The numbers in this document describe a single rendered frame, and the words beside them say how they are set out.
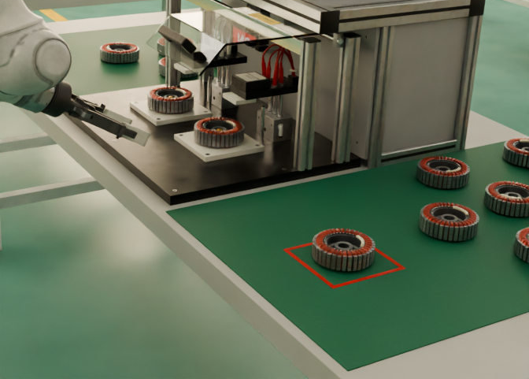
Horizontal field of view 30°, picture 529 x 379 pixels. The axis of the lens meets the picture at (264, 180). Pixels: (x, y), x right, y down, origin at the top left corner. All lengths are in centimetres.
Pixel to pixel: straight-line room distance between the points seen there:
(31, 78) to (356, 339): 70
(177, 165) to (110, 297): 110
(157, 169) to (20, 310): 113
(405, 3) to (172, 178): 61
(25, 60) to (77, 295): 152
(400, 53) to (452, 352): 80
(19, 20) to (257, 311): 65
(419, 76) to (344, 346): 84
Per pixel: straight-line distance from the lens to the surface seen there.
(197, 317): 303
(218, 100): 245
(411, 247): 186
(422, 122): 226
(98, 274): 327
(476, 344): 160
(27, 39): 175
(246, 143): 220
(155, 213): 194
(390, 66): 215
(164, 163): 211
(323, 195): 204
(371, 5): 208
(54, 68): 174
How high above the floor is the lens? 158
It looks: 23 degrees down
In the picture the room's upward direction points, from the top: 3 degrees clockwise
